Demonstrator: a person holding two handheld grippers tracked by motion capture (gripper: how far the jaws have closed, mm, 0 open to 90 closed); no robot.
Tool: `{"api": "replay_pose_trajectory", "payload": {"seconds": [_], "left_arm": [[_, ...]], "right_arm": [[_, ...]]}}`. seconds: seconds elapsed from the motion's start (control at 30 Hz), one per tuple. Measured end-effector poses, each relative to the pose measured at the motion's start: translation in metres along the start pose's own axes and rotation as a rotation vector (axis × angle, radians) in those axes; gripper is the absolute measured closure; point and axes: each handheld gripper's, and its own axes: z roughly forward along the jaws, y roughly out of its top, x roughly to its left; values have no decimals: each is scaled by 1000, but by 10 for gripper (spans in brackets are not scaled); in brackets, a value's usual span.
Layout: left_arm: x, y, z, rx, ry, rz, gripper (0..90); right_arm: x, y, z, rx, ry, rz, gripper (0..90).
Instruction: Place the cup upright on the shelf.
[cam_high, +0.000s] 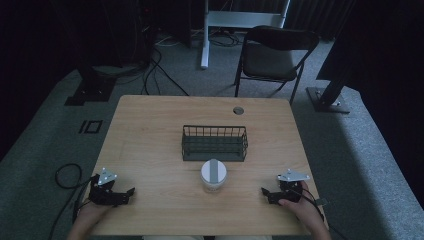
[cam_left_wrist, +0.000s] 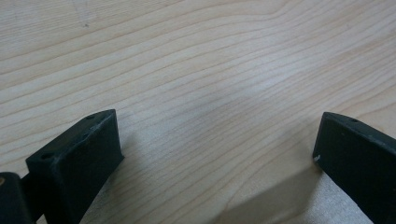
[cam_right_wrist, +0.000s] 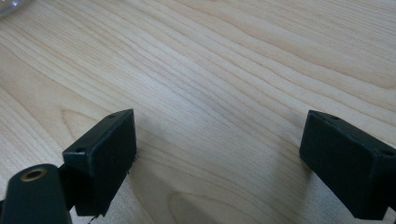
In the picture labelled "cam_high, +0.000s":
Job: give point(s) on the person's left hand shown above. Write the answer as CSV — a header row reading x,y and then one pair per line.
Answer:
x,y
91,215

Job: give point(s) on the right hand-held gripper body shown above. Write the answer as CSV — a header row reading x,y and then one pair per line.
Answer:
x,y
291,190

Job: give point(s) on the white desk frame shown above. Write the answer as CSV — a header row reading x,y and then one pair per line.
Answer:
x,y
233,19

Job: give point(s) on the black stand with base plate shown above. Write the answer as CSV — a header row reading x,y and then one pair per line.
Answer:
x,y
328,98
91,88

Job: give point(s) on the person's right hand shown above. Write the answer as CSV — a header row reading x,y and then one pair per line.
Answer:
x,y
305,208

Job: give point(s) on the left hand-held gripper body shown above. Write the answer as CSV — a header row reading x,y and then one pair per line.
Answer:
x,y
101,193

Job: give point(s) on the black folding chair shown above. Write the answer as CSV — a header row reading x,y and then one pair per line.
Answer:
x,y
271,60

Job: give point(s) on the clear jar with white lid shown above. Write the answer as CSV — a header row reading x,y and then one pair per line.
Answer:
x,y
213,175

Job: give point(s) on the round grey table grommet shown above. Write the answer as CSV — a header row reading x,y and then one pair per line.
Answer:
x,y
238,110

